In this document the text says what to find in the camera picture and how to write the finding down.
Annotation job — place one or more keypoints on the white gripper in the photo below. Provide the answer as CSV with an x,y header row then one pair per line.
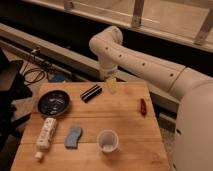
x,y
111,84

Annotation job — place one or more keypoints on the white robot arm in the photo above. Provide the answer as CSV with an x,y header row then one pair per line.
x,y
193,146

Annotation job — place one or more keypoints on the black striped comb block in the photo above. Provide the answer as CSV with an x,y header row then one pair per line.
x,y
91,93

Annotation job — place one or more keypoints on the small red pocket knife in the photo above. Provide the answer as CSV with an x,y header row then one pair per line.
x,y
143,107

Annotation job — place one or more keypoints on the blue object on floor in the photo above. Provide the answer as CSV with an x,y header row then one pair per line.
x,y
60,77

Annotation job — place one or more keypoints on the white plastic cup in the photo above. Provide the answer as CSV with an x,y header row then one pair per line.
x,y
107,141

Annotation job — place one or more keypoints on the blue sponge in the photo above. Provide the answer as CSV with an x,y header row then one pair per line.
x,y
72,138

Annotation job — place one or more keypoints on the white lotion tube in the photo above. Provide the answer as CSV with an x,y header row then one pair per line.
x,y
44,139

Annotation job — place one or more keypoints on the black chair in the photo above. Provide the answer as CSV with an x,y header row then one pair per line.
x,y
12,87

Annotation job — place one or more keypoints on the metal window bracket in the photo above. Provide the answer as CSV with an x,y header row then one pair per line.
x,y
137,13

